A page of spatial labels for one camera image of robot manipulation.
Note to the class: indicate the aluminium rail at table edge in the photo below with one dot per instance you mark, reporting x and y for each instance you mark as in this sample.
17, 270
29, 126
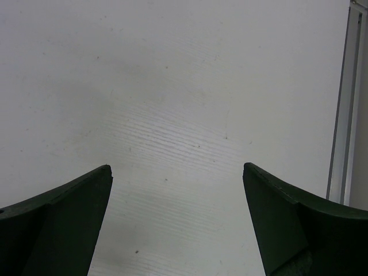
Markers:
342, 155

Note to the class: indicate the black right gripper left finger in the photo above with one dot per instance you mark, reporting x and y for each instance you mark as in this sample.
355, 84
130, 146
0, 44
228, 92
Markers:
55, 232

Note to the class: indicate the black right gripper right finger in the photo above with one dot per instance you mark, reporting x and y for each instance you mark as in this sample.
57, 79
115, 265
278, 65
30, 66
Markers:
299, 233

